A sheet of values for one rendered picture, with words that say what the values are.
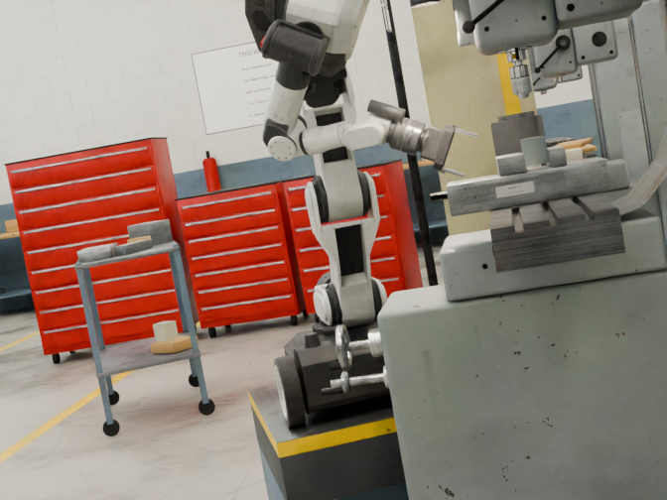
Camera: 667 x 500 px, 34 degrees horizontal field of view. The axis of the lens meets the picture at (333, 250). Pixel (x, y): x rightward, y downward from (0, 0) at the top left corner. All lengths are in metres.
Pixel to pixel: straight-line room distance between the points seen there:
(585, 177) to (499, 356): 0.46
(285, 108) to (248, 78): 9.10
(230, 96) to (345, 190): 8.90
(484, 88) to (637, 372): 2.04
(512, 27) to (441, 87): 1.84
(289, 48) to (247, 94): 9.19
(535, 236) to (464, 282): 0.55
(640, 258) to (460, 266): 0.40
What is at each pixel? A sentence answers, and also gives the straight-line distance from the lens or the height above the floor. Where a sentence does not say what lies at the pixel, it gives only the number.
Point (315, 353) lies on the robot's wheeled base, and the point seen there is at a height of 0.60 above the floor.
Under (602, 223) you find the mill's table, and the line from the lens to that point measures 1.99.
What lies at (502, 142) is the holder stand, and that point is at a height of 1.09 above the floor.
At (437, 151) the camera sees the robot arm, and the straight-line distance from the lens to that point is 2.83.
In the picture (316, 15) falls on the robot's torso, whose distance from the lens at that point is 2.85.
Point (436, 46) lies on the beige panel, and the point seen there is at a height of 1.48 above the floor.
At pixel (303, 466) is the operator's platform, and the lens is 3.01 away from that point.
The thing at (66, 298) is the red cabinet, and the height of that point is 0.46.
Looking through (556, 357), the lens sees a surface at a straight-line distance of 2.55.
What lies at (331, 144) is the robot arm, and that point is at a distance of 2.90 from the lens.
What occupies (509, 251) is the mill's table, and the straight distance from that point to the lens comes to 1.99.
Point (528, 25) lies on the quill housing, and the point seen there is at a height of 1.35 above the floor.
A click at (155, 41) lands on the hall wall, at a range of 12.26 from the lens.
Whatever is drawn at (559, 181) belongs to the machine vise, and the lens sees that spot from 2.41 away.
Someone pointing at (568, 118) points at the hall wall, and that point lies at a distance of 11.66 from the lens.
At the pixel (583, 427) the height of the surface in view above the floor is 0.42.
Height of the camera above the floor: 1.15
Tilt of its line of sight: 5 degrees down
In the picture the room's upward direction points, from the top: 10 degrees counter-clockwise
